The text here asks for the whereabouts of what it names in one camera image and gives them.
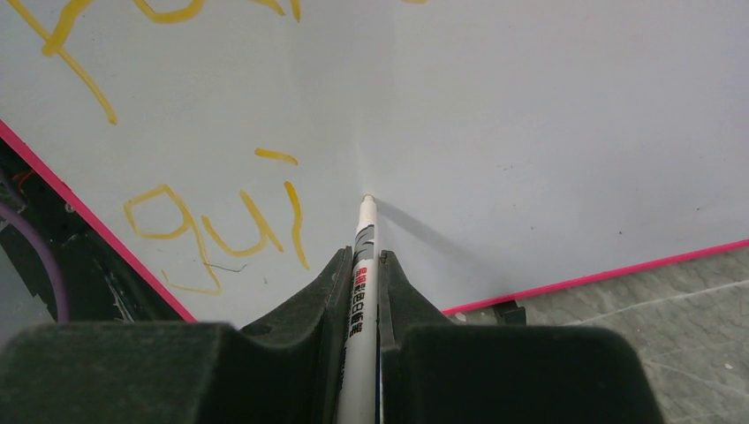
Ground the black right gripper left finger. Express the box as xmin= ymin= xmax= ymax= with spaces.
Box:
xmin=1 ymin=247 xmax=352 ymax=423

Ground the red-framed whiteboard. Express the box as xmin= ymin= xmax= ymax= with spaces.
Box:
xmin=1 ymin=1 xmax=748 ymax=325

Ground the yellow whiteboard marker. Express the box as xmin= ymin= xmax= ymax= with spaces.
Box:
xmin=336 ymin=195 xmax=379 ymax=423

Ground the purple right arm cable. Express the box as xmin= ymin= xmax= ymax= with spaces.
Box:
xmin=0 ymin=201 xmax=72 ymax=324

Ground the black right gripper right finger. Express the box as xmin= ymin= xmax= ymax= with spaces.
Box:
xmin=379 ymin=251 xmax=663 ymax=423

